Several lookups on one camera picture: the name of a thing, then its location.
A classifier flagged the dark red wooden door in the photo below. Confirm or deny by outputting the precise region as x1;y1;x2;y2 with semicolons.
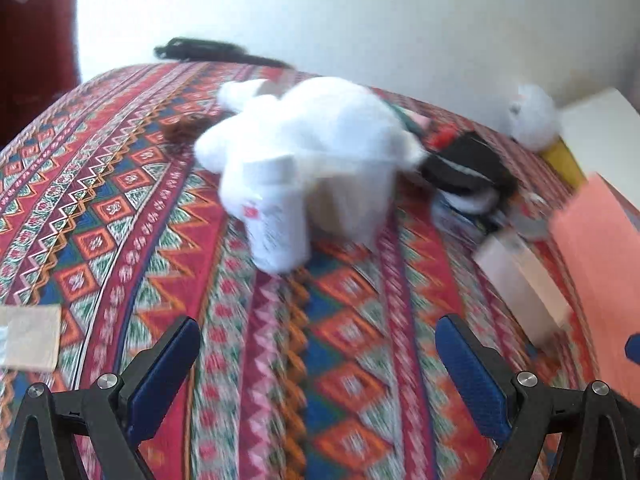
0;0;80;146

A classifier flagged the red small object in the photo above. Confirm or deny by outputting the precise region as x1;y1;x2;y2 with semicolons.
426;124;459;152

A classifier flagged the white box lid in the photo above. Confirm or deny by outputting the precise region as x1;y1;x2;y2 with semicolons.
560;88;640;208

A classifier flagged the black white cloth item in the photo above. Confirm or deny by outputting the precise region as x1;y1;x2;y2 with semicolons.
419;131;518;216

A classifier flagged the beige paper packet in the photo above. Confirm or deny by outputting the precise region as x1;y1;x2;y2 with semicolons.
0;304;62;373

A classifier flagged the orange storage box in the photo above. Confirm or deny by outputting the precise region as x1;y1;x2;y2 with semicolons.
549;174;639;404

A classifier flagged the white plush toy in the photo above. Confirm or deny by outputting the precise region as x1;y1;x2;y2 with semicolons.
194;77;427;246

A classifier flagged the brown small object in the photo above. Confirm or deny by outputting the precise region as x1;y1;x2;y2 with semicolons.
162;114;219;144

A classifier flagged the white fluffy ball toy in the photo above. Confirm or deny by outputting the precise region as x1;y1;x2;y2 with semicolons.
508;84;561;153

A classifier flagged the red patterned tablecloth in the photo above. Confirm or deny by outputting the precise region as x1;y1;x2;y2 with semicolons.
1;63;598;479

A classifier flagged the yellow item behind box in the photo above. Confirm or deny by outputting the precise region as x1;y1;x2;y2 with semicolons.
540;139;586;188

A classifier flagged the white plastic bottle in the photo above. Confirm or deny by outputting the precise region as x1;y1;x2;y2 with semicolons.
242;155;310;274

